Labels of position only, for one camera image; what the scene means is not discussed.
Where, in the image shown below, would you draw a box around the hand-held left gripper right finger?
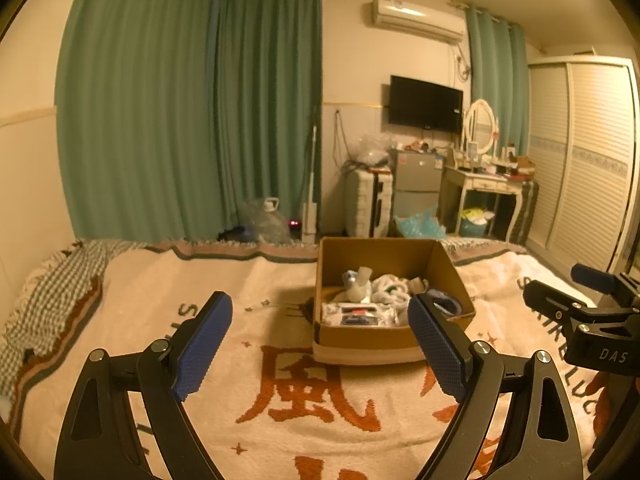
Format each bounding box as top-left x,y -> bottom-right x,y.
407,292 -> 583,480

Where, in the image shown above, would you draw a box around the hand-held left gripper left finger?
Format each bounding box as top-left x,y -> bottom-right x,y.
54,290 -> 234,480

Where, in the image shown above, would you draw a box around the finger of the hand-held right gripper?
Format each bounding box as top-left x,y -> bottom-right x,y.
522,280 -> 592,335
571,262 -> 622,295

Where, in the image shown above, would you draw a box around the brown cardboard box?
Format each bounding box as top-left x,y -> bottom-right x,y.
312,236 -> 476,367

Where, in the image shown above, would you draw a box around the white and green sock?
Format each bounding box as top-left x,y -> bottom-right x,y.
372,274 -> 411,307

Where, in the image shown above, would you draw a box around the white floral packet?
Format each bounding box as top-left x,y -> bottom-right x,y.
322,301 -> 397,329

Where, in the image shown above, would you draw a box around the cream printed blanket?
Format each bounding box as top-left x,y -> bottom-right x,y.
10,239 -> 622,480

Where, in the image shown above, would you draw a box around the dark suitcase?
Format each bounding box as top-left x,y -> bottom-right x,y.
512,180 -> 540,246

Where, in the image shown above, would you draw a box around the basket under dressing table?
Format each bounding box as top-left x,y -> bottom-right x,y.
458,205 -> 496,237

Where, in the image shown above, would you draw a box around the white louvered wardrobe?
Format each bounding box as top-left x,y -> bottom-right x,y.
524,57 -> 640,274

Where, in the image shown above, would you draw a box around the blue plastic bag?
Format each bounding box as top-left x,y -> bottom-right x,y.
392,207 -> 447,240

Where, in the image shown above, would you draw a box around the white dressing table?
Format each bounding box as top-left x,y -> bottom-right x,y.
439,162 -> 532,244

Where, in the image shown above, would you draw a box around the clear water jug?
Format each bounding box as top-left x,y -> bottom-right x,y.
242,196 -> 291,244

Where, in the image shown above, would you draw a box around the small grey fridge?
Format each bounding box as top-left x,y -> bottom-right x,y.
388,148 -> 446,237

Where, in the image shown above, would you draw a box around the white suitcase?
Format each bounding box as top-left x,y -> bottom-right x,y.
344,167 -> 394,239

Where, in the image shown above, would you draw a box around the checkered bed sheet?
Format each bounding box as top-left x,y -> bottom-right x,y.
0,238 -> 147,402

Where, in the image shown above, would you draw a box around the white stick vacuum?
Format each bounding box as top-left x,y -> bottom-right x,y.
299,124 -> 320,244

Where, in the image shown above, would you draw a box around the white oval mirror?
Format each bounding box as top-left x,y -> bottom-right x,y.
463,98 -> 500,157

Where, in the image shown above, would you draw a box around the clear plastic bag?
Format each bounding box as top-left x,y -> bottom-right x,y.
355,132 -> 394,167

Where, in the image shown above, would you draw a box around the narrow light green curtain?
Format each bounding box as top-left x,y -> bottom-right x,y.
464,5 -> 530,157

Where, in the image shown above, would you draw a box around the green corner curtain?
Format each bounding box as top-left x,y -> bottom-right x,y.
214,0 -> 324,244

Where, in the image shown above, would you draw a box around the wide green curtain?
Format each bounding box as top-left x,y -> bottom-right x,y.
56,0 -> 222,242

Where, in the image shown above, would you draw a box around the white air conditioner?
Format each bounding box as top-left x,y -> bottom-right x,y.
370,0 -> 466,44

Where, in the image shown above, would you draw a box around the black wall cables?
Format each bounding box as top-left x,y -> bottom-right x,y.
332,109 -> 354,171

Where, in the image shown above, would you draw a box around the black wall television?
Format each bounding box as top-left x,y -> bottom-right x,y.
388,75 -> 464,135

